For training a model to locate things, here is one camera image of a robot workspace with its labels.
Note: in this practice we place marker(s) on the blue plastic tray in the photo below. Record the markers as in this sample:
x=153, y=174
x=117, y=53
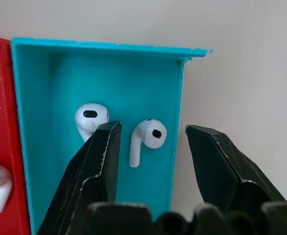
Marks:
x=133, y=93

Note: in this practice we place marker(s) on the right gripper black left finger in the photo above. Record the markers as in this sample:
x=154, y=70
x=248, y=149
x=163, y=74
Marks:
x=92, y=176

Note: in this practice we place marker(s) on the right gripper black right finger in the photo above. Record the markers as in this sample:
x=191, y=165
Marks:
x=221, y=171

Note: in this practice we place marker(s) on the red plastic tray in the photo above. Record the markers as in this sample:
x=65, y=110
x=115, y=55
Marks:
x=8, y=122

